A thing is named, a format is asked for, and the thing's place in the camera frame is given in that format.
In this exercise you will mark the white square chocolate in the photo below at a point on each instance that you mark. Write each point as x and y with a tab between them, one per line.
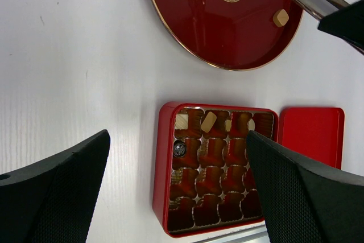
181	122

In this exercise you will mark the round red plate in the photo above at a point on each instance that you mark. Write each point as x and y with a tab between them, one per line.
236	35

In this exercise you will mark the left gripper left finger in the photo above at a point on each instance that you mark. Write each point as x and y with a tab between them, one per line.
53	200

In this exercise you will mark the tan square chocolate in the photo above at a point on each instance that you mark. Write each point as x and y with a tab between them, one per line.
208	122

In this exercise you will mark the white cube chocolate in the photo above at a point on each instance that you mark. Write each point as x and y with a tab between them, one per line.
228	124

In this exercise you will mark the red box lid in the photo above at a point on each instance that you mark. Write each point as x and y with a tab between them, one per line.
316	132

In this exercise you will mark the tan cube chocolate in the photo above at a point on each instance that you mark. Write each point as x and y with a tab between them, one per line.
280	18

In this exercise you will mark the red chocolate box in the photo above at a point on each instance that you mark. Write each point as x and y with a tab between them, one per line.
211	188

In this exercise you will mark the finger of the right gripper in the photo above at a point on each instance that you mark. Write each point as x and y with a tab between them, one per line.
346	24

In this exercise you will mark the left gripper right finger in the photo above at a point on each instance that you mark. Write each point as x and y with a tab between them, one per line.
302	199

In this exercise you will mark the dark round chocolate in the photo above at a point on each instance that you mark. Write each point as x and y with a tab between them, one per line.
179	149

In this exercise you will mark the aluminium rail frame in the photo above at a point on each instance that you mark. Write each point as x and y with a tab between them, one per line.
257	235

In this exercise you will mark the white heart chocolate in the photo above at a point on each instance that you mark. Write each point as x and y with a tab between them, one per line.
251	125

